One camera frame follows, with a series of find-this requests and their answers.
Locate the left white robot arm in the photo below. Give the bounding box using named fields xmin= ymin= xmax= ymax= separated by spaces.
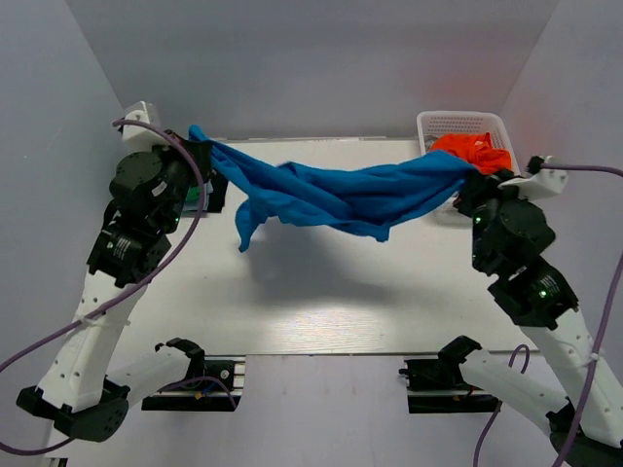
xmin=17 ymin=139 xmax=212 ymax=443

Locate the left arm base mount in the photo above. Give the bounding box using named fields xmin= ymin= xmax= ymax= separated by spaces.
xmin=140 ymin=356 xmax=246 ymax=413

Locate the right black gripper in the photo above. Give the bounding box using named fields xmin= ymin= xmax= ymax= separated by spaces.
xmin=453 ymin=167 xmax=535 ymax=271

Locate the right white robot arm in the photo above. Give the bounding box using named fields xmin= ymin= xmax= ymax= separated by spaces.
xmin=438 ymin=170 xmax=622 ymax=466

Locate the folded black t-shirt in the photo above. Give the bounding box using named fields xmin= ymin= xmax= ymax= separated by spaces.
xmin=207 ymin=169 xmax=229 ymax=213

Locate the folded green t-shirt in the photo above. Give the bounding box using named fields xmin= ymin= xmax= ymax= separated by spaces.
xmin=184 ymin=185 xmax=208 ymax=210

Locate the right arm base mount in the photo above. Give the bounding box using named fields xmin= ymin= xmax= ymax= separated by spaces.
xmin=398 ymin=358 xmax=499 ymax=414

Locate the orange t-shirt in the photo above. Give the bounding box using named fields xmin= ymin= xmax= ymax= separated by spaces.
xmin=431 ymin=132 xmax=513 ymax=175

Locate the white plastic basket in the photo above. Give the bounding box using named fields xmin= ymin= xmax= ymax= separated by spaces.
xmin=416 ymin=111 xmax=523 ymax=228

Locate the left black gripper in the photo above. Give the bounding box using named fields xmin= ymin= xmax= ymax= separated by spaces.
xmin=145 ymin=129 xmax=215 ymax=234

